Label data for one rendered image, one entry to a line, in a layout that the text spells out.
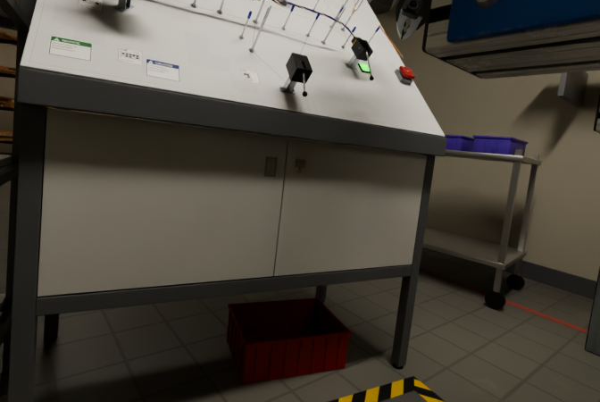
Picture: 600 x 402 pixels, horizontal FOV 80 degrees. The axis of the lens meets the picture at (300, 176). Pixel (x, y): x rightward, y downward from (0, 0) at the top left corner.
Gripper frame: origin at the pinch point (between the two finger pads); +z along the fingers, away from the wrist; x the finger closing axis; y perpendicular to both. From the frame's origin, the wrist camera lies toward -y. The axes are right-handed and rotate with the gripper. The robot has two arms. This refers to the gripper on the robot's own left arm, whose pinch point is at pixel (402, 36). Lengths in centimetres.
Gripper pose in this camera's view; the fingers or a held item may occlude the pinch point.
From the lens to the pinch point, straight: 114.0
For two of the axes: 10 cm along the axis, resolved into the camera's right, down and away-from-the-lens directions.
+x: -8.8, -4.4, 1.6
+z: -1.1, 5.3, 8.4
